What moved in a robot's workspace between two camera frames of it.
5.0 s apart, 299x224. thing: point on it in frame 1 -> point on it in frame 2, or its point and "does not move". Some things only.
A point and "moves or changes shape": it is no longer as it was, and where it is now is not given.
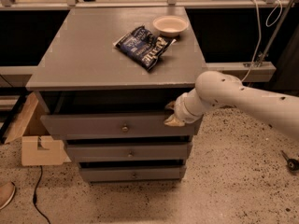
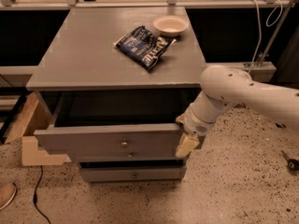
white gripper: x=181 y=111 -> x=196 y=125
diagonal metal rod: x=279 y=29 does not move
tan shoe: x=7 y=191 does not move
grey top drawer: x=110 y=124 moves or changes shape
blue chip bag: x=144 y=48 does not move
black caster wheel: x=292 y=164 does not move
